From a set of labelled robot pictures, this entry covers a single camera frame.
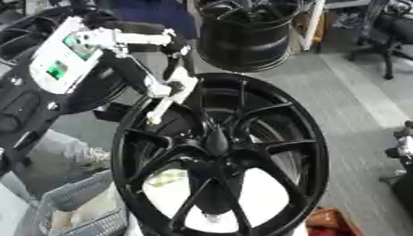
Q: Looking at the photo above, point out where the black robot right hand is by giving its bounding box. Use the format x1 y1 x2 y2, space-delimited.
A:
382 119 413 168

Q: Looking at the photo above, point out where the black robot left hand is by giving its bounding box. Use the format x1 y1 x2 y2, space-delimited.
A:
95 27 195 103

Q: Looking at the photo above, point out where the white pin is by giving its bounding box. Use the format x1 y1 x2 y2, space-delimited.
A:
145 66 200 125

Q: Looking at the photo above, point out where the black round wheel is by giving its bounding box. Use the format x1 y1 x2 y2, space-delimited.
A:
0 14 62 64

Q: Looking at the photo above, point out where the black wheel rim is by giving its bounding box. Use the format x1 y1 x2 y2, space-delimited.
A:
195 0 303 74

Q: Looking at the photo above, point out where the black spoked wheel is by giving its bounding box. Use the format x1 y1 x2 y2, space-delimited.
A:
110 72 331 236

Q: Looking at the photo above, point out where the person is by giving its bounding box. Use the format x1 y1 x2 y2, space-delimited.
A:
111 0 199 41

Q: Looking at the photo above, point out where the black office chair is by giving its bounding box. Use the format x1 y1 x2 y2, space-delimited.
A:
345 0 413 81

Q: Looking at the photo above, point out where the grey plastic basket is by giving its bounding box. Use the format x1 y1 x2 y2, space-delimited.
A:
33 170 133 236

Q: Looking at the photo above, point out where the white shelf frame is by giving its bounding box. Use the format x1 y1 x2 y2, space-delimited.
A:
289 0 328 53

